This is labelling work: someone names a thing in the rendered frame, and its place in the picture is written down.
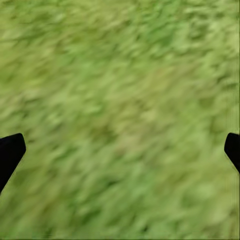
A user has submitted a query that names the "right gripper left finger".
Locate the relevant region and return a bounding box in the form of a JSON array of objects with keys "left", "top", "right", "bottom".
[{"left": 0, "top": 133, "right": 26, "bottom": 193}]

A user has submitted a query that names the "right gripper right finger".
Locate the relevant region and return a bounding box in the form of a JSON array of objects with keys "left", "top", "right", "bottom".
[{"left": 224, "top": 132, "right": 240, "bottom": 173}]

